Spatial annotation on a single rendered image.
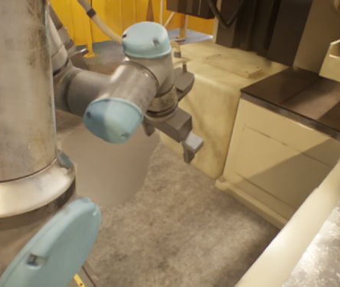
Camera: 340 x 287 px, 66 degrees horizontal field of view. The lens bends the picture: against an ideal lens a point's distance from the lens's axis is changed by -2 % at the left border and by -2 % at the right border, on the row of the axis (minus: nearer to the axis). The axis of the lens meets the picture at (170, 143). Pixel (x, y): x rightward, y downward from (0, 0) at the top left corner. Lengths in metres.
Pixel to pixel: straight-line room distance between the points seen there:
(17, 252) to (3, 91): 0.13
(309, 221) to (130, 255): 0.89
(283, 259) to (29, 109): 0.47
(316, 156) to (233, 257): 0.59
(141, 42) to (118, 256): 1.07
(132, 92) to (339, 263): 0.43
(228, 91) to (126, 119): 1.06
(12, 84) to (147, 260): 1.17
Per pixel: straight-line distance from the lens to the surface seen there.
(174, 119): 0.54
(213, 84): 1.44
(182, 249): 1.35
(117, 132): 0.37
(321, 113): 1.32
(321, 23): 1.81
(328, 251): 0.55
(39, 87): 0.22
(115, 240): 1.38
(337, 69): 0.95
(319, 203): 0.68
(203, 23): 4.50
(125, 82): 0.40
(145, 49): 0.41
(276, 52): 1.91
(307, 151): 1.29
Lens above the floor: 1.13
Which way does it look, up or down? 35 degrees down
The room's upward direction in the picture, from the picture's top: 4 degrees clockwise
